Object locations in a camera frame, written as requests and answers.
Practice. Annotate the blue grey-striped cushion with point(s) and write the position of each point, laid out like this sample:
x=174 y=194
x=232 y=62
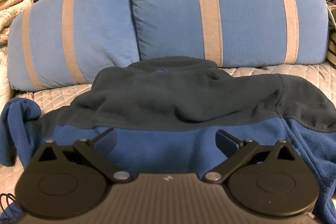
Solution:
x=236 y=16
x=99 y=29

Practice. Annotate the striped canvas bag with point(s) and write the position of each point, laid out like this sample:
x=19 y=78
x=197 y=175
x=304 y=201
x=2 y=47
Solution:
x=332 y=40

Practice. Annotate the blue fleece jacket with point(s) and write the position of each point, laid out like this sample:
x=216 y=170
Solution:
x=183 y=98

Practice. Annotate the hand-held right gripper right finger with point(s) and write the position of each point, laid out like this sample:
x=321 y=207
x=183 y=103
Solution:
x=225 y=145

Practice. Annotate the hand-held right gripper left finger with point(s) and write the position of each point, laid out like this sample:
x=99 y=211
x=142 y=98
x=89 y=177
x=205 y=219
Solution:
x=106 y=142

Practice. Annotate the pink white striped cloth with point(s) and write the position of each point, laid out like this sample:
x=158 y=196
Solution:
x=13 y=11

